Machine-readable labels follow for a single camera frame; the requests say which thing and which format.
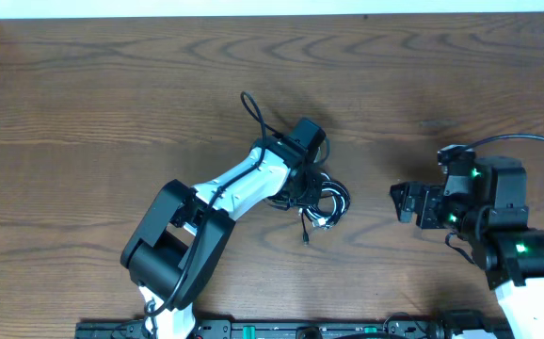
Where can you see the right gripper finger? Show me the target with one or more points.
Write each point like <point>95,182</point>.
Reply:
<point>399,191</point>
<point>400,201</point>

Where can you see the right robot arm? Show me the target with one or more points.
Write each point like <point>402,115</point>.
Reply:
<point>483,202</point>

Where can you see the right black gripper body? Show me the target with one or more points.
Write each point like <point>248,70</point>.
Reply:
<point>423,204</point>

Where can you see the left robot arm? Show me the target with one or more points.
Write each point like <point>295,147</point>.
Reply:
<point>175,248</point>

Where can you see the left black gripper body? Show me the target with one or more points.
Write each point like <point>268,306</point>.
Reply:
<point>297,189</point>

